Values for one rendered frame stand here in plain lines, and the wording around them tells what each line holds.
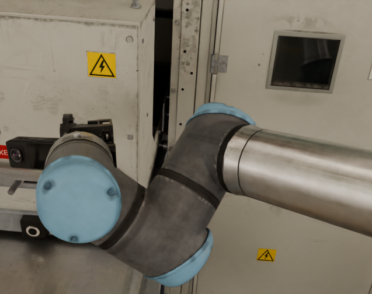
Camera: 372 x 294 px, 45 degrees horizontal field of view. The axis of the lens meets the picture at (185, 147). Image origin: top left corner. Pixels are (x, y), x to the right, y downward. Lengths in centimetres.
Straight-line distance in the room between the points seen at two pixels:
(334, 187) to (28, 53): 67
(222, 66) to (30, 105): 51
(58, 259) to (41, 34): 52
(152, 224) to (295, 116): 84
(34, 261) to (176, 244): 64
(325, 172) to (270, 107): 83
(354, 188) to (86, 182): 27
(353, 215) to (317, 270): 122
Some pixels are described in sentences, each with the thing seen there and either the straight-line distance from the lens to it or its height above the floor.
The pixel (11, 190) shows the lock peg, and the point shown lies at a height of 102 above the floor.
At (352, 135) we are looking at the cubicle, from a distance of 137.
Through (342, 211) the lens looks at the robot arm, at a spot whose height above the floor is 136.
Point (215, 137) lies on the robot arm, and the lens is 55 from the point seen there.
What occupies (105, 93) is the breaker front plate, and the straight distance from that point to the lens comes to 94.
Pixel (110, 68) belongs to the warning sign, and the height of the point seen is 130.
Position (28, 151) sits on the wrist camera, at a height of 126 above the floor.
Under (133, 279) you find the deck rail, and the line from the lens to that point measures 106.
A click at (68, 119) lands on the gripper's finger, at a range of 74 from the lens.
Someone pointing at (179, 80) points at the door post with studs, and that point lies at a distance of 127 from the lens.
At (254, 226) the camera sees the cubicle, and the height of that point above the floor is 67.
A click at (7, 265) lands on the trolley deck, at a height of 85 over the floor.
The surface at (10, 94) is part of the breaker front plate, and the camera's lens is 100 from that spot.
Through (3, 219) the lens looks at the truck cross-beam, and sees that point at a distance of 118.
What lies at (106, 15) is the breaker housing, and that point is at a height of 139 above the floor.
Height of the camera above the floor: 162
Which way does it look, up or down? 30 degrees down
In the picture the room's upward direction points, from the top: 4 degrees clockwise
